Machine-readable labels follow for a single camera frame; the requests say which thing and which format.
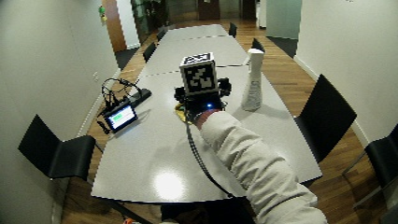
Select yellow soft object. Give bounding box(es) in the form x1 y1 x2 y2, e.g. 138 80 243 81
173 103 194 125

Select brown wooden door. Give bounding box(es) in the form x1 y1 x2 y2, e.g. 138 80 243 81
101 0 128 53

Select black glove cable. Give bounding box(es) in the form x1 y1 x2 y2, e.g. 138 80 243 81
183 114 237 199

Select black looped cables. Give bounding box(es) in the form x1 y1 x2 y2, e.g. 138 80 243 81
96 77 142 118

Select black chair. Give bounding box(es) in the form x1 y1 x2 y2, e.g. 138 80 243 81
156 27 168 42
294 74 358 163
227 21 238 39
142 41 158 63
17 114 97 182
250 37 266 54
342 123 398 209

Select white marker cube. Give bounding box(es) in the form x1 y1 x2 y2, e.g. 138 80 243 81
179 51 218 96

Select black box device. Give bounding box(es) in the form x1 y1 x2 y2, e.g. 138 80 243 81
125 88 153 107

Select black palm camera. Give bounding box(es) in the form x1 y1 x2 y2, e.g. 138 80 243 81
218 77 233 97
173 86 186 103

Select small screen device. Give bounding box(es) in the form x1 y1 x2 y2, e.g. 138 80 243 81
102 104 140 133

